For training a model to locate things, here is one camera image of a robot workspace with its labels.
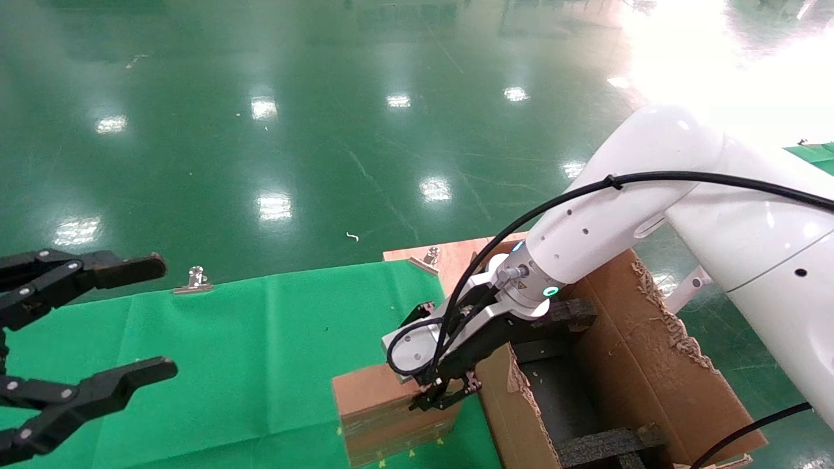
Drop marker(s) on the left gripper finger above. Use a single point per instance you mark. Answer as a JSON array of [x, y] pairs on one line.
[[98, 391], [85, 267]]

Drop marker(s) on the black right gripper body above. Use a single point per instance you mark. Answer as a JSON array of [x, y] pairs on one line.
[[479, 348]]

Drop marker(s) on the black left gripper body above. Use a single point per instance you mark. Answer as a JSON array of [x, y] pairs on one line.
[[1, 355]]

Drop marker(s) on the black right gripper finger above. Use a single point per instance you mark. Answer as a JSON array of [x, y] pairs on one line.
[[468, 385], [433, 400]]

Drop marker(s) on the small brown cardboard box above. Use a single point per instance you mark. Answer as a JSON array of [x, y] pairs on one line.
[[371, 397]]

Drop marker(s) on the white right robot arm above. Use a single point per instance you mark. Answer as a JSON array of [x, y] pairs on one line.
[[651, 195]]

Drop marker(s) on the large open cardboard carton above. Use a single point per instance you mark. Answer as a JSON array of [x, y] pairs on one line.
[[651, 365]]

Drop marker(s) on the black foam liner pad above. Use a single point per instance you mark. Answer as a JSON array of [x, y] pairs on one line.
[[560, 397]]

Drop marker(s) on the black foam insert block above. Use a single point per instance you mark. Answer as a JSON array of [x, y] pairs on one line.
[[573, 312], [606, 446]]

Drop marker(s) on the green tablecloth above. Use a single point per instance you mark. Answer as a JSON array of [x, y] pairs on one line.
[[260, 352], [818, 156]]

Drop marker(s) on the white metal table leg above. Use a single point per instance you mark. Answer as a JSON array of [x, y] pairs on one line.
[[690, 286]]

